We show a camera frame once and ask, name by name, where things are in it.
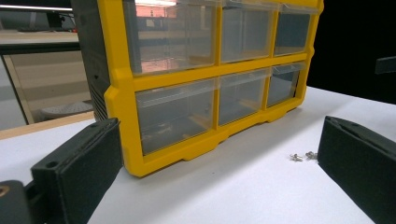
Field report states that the clear plastic screw drawer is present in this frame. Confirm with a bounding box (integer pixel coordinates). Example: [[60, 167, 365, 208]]
[[122, 0, 218, 77]]

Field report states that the yellow black drawer organizer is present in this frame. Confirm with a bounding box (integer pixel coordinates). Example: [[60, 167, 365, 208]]
[[70, 0, 325, 178]]

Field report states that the set of clear organizer drawers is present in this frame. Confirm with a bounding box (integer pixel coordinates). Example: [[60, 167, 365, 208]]
[[134, 0, 319, 156]]

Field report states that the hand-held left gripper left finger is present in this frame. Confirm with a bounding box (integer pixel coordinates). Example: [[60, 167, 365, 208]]
[[30, 117, 124, 224]]

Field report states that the light wooden desk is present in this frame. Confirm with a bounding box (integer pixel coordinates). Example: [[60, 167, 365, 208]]
[[0, 29, 94, 124]]

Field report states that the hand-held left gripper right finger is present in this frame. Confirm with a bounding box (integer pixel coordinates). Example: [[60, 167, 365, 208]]
[[317, 115, 396, 224]]

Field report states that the black computer monitor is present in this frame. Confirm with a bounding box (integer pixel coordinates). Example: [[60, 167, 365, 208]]
[[0, 0, 73, 12]]

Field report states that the grey round base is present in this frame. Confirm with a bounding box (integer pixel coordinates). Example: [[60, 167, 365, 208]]
[[40, 101, 94, 121]]

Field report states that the black horizontal frame bar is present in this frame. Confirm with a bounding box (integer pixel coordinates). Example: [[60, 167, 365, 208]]
[[0, 41, 82, 56]]

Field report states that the black curtain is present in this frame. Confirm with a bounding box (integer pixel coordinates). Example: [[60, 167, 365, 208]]
[[306, 0, 396, 105]]

